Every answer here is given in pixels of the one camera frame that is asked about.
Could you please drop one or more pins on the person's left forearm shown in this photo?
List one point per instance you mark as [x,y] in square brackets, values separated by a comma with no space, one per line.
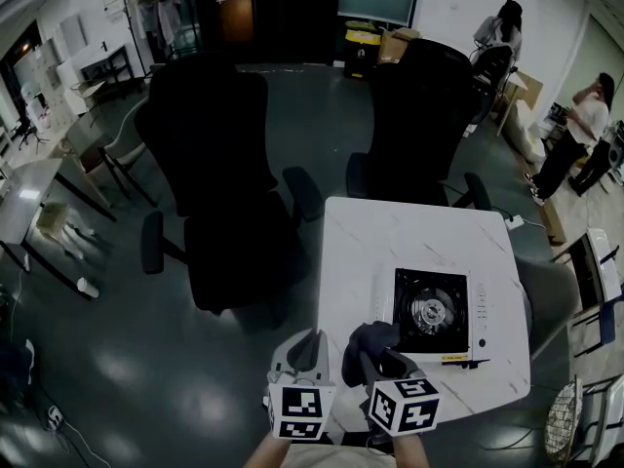
[268,451]

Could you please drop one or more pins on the white power adapter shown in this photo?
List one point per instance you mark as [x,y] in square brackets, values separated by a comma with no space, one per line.
[55,416]

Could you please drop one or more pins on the white portable gas stove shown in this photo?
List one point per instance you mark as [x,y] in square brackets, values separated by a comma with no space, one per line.
[480,310]

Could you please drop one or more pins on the white top side table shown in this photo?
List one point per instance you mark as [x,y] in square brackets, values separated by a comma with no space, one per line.
[602,261]
[609,417]

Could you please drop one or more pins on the beige paper bag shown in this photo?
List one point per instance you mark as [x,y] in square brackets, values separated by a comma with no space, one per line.
[51,217]

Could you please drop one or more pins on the yellow black bin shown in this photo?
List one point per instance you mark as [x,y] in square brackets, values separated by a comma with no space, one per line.
[362,49]

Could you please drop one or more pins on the person's right forearm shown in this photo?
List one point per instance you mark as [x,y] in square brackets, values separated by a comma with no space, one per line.
[409,451]

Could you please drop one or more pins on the leaning cardboard panel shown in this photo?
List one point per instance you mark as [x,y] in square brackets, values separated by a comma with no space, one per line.
[521,95]

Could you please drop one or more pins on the black coat rack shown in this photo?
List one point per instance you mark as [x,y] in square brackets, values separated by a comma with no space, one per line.
[161,17]

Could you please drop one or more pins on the black mesh office chair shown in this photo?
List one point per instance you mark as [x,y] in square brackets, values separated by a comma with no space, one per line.
[219,164]
[419,115]

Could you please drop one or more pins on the grey shell chair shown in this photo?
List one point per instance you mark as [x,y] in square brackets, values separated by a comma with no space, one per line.
[551,300]

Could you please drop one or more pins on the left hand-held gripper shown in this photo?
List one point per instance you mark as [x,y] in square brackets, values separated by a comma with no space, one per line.
[300,410]

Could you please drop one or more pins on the person's white shirt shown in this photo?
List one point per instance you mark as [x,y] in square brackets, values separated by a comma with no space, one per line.
[341,456]

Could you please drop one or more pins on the crumpled white plastic sheet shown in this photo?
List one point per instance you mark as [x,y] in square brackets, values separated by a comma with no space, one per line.
[80,237]

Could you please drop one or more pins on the dark blue cloth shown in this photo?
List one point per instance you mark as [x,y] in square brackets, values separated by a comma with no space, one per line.
[370,341]

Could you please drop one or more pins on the blue chair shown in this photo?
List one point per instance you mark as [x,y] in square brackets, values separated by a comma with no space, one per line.
[608,322]

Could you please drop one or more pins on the beige chair with black legs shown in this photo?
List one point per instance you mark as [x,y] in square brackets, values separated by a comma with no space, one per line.
[127,144]

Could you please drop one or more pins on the hanging beige garments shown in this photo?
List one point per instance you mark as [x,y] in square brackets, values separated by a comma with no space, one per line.
[163,15]

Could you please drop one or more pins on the black framed glass entrance door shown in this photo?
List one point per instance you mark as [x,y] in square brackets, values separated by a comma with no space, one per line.
[292,12]

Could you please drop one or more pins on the white power strip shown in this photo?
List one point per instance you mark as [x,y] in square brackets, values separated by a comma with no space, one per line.
[514,222]

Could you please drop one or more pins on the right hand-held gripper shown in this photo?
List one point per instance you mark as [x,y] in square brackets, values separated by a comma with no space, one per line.
[404,407]

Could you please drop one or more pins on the white foam bag pile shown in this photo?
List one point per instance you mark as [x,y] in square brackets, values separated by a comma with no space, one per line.
[526,134]

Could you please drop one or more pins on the black white ergonomic chair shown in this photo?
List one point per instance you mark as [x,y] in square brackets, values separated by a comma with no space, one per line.
[492,81]

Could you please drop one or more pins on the white paper cup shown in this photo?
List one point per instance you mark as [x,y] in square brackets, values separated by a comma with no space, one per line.
[88,287]

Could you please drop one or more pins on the grey desk with black legs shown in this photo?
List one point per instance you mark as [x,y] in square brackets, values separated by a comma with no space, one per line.
[24,198]

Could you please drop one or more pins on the cardboard box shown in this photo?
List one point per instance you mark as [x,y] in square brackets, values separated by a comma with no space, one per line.
[397,44]

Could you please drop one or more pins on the white console table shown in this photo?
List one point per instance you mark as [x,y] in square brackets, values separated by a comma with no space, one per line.
[107,61]

